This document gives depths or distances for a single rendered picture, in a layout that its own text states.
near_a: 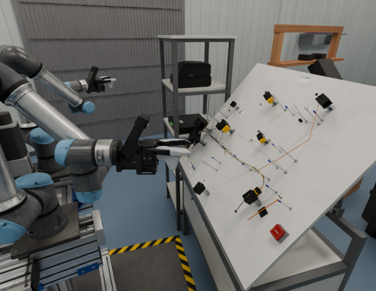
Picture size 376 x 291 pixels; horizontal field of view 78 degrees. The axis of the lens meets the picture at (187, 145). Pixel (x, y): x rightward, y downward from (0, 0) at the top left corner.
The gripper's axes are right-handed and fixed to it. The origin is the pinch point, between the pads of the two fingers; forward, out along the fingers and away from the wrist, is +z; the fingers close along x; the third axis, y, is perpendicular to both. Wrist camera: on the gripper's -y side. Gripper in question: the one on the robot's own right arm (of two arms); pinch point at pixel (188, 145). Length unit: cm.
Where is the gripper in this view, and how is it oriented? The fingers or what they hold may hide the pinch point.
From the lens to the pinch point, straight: 63.3
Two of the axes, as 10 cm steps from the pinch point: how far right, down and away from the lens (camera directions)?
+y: 0.0, 9.5, 3.1
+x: 0.0, 3.1, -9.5
